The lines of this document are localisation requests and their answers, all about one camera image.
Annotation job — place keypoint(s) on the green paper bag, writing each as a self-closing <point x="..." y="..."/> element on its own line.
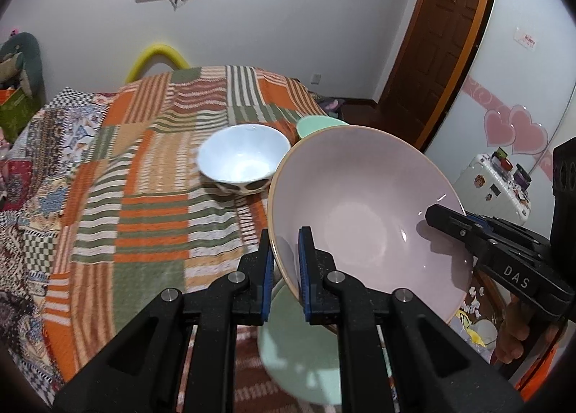
<point x="15" y="113"/>

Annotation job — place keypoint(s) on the small dark purple jar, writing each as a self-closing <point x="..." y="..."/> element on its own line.
<point x="523" y="175"/>

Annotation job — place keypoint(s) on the small red jar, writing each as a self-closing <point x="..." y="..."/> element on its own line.
<point x="503" y="161"/>

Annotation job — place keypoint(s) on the patterned checkered quilt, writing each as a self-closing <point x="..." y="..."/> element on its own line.
<point x="31" y="197"/>

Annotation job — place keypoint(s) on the person's right hand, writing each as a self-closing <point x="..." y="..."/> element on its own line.
<point x="513" y="332"/>

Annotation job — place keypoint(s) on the pink bowl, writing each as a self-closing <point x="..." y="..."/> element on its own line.
<point x="360" y="197"/>

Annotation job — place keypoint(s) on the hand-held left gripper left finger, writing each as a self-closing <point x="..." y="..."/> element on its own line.
<point x="268" y="278"/>

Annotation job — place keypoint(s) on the large pink heart sticker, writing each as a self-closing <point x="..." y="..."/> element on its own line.
<point x="528" y="131"/>

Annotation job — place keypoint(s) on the wooden wardrobe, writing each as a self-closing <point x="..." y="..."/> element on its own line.
<point x="486" y="12"/>

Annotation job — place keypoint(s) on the dark floral fabric item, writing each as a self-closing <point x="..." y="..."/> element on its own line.
<point x="330" y="107"/>

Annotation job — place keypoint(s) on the white suitcase with stickers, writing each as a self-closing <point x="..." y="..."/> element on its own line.
<point x="486" y="188"/>

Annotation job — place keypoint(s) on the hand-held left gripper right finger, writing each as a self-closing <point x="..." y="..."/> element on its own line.
<point x="306" y="278"/>

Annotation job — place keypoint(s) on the white wall socket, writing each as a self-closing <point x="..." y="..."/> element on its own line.
<point x="316" y="78"/>

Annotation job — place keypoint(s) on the mint green plate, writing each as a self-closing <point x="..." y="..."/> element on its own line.
<point x="297" y="350"/>

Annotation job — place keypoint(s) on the white sliding wardrobe door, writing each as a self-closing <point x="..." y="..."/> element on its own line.
<point x="531" y="80"/>

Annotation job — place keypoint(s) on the mint green bowl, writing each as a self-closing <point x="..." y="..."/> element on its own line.
<point x="315" y="127"/>

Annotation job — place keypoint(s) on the orange striped patchwork blanket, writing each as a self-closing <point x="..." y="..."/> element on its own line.
<point x="148" y="215"/>

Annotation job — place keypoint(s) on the red and white label sticker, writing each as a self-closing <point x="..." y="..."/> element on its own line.
<point x="526" y="38"/>

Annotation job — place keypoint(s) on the white bowl with spotted base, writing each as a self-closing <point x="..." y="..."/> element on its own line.
<point x="243" y="156"/>

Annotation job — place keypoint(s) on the small pink heart sticker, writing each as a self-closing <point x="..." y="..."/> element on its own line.
<point x="497" y="129"/>

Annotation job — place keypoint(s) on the cartoon print cloth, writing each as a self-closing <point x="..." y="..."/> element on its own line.
<point x="474" y="327"/>

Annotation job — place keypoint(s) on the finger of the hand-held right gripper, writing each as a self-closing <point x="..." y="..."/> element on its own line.
<point x="454" y="226"/>
<point x="517" y="237"/>

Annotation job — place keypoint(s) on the brown wooden door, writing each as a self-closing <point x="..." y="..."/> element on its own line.
<point x="441" y="35"/>

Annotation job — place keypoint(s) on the grey plush cushion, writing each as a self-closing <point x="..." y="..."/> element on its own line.
<point x="27" y="62"/>

